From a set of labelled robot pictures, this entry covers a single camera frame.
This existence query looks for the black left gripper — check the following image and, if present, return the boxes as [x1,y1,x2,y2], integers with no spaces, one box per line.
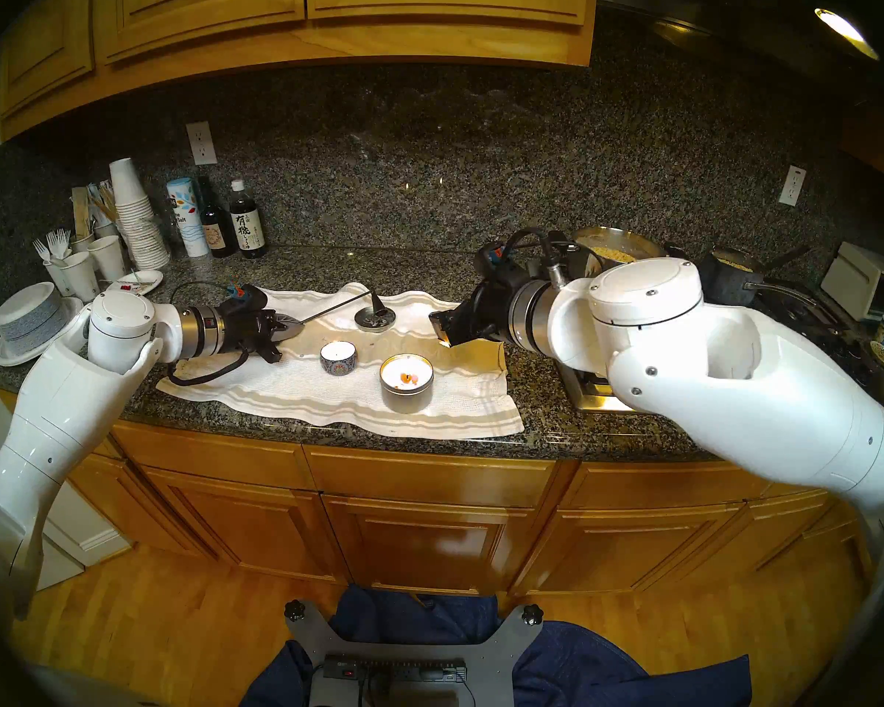
[217,286,306,365]

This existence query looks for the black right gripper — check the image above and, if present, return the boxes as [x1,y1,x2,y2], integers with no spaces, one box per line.
[428,260,525,348]

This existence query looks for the black metal candle snuffer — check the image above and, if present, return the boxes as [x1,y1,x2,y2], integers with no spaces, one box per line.
[287,289,385,328]

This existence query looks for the small patterned candle cup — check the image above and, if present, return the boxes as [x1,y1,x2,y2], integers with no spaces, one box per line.
[320,340,357,376]

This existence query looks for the round tin candle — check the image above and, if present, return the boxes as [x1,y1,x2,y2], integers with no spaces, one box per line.
[379,353,435,415]

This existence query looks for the white beige striped towel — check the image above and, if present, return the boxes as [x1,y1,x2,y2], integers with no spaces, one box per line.
[155,282,525,441]

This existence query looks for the soy sauce bottle white label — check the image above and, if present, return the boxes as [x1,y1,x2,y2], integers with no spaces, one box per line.
[228,180,268,260]

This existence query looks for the dark glass bottle beige label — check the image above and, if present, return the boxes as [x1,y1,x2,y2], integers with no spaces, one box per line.
[197,175,238,258]

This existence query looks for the white blue salt canister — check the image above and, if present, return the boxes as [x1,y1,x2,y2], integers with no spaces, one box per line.
[166,177,211,258]

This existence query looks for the small white saucer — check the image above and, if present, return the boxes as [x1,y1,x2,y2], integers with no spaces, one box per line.
[105,270,164,297]

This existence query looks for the steel gas stove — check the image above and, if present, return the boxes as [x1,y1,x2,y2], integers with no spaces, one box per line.
[556,271,884,413]

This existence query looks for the stack of white paper cups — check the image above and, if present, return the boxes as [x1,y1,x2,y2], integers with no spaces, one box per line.
[109,158,170,270]

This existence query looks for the stainless steel pot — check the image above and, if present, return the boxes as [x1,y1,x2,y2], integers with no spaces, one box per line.
[571,227,667,279]

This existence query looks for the white paper cup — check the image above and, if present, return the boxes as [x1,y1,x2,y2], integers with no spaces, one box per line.
[60,251,100,303]
[88,235,126,283]

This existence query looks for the wooden base cabinets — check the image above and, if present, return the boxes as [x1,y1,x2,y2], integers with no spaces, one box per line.
[0,389,877,597]

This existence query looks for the wooden utensil bundle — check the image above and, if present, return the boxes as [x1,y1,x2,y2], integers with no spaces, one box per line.
[88,181,119,225]

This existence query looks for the white panelled door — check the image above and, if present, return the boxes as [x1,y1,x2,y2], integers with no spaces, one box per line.
[37,477,133,592]

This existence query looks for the black power strip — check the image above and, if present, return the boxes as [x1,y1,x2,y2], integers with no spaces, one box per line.
[323,655,469,684]

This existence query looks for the dark blue cloth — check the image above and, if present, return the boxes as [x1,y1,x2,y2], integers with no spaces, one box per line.
[239,584,752,707]

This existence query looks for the dark range hood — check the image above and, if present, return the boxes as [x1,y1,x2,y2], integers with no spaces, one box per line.
[597,0,884,102]

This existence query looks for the range hood lamp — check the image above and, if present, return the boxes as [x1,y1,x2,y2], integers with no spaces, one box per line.
[814,7,879,60]

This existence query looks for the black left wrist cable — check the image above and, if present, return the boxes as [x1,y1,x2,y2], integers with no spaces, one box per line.
[166,281,250,387]

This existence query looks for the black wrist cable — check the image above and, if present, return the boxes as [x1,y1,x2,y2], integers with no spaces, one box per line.
[166,281,250,387]
[505,227,572,286]

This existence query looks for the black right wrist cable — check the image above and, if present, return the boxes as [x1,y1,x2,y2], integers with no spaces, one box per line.
[505,227,572,286]

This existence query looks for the white double wall outlet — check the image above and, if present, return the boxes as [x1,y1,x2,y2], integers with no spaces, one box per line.
[186,121,218,166]

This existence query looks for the dark saucepan with handle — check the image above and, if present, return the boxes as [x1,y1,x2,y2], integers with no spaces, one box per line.
[696,243,818,306]

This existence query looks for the wooden wall cabinets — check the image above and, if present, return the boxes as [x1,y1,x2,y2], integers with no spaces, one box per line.
[0,0,599,143]

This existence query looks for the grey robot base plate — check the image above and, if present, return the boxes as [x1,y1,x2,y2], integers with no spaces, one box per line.
[284,601,544,707]

